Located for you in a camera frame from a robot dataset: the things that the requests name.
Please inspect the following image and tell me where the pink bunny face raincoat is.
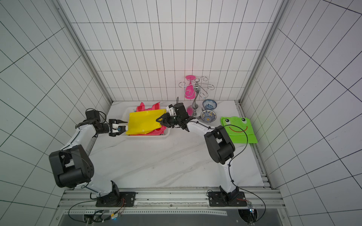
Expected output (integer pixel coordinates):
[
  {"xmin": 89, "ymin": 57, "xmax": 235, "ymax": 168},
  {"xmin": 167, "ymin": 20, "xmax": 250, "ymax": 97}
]
[{"xmin": 133, "ymin": 102, "xmax": 166, "ymax": 136}]

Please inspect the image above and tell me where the white plastic perforated basket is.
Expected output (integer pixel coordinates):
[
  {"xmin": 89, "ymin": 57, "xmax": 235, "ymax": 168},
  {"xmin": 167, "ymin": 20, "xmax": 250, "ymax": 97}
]
[{"xmin": 122, "ymin": 107, "xmax": 170, "ymax": 138}]

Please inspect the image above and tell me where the yellow raincoat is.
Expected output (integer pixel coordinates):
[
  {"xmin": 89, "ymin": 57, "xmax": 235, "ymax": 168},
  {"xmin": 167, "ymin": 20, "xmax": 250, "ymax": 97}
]
[{"xmin": 126, "ymin": 109, "xmax": 166, "ymax": 136}]

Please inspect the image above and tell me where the green frog face raincoat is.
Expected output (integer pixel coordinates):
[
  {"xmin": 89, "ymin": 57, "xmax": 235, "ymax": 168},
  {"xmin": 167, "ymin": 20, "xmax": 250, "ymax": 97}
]
[{"xmin": 221, "ymin": 116, "xmax": 258, "ymax": 144}]

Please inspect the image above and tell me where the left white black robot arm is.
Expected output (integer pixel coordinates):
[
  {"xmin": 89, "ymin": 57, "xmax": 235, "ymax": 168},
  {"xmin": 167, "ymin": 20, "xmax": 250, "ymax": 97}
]
[{"xmin": 49, "ymin": 108, "xmax": 136, "ymax": 207}]

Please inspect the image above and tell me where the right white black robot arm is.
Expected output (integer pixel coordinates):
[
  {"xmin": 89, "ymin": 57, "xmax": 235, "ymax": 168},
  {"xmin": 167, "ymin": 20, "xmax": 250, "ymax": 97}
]
[{"xmin": 156, "ymin": 103, "xmax": 248, "ymax": 207}]

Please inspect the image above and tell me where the silver metal glass rack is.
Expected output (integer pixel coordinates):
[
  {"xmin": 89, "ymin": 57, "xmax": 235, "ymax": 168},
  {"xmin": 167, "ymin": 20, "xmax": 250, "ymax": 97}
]
[{"xmin": 179, "ymin": 76, "xmax": 215, "ymax": 118}]

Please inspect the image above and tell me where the pink plastic wine glass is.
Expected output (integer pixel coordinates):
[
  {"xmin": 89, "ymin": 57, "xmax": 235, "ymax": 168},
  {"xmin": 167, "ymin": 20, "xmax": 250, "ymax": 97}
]
[{"xmin": 185, "ymin": 75, "xmax": 196, "ymax": 100}]

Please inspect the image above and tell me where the near blue patterned bowl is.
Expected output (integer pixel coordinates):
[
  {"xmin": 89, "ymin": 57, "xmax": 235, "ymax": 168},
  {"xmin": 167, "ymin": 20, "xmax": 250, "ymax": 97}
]
[{"xmin": 200, "ymin": 110, "xmax": 217, "ymax": 123}]

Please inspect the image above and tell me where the blue patterned bowl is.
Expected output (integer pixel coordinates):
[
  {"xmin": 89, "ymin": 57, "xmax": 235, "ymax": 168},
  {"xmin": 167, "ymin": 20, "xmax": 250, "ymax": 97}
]
[
  {"xmin": 200, "ymin": 110, "xmax": 217, "ymax": 123},
  {"xmin": 202, "ymin": 99, "xmax": 217, "ymax": 110}
]

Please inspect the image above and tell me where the far blue patterned bowl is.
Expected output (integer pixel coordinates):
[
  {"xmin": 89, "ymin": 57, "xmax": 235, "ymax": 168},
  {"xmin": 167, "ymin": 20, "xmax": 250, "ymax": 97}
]
[{"xmin": 202, "ymin": 99, "xmax": 217, "ymax": 110}]

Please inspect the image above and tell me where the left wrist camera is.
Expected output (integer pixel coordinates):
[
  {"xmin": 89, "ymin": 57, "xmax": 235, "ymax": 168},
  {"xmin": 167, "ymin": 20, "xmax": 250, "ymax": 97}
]
[{"xmin": 111, "ymin": 123, "xmax": 128, "ymax": 134}]

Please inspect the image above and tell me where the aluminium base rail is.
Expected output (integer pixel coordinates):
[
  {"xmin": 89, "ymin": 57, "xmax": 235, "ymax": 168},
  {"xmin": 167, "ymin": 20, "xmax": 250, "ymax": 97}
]
[{"xmin": 58, "ymin": 188, "xmax": 286, "ymax": 216}]

